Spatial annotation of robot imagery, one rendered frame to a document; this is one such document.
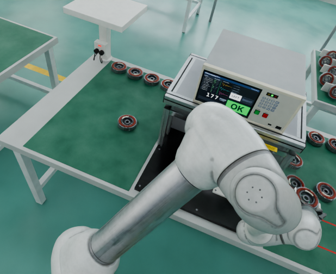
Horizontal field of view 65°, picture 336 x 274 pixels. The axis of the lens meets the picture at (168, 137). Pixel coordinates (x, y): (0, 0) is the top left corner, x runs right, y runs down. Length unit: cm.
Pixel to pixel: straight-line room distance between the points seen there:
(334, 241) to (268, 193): 116
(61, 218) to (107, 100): 93
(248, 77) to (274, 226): 76
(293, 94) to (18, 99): 252
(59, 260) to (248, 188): 63
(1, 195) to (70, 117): 94
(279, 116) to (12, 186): 193
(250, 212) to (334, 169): 146
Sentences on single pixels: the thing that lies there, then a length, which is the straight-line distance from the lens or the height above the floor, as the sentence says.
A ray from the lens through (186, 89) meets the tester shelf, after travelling 134.
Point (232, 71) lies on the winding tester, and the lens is 118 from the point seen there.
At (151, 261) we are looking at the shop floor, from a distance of 201.
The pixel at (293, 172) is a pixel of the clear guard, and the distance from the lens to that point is 126.
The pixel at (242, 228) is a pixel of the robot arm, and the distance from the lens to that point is 111.
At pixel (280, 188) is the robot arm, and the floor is 156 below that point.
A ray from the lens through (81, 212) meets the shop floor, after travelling 215.
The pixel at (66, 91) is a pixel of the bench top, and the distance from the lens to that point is 186.
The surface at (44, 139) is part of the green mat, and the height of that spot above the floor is 75.
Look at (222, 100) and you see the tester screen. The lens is 124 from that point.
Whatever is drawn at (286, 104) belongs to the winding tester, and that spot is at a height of 127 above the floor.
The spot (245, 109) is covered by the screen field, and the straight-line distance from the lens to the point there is 124.
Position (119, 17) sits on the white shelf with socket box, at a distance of 168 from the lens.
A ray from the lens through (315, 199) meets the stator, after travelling 143.
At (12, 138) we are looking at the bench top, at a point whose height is 75.
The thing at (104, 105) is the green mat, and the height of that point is 75.
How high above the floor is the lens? 192
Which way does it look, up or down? 48 degrees down
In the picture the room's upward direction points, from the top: 13 degrees clockwise
